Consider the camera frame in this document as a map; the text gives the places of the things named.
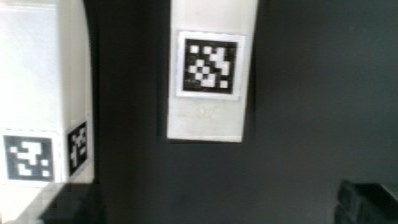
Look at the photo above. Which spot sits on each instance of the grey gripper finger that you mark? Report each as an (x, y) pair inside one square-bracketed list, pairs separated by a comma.
[(366, 203)]

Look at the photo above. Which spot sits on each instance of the white chair leg block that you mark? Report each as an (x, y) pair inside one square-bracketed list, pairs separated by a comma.
[(211, 35)]

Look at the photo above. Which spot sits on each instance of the white flat tag plate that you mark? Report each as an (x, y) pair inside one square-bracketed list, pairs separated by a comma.
[(46, 136)]

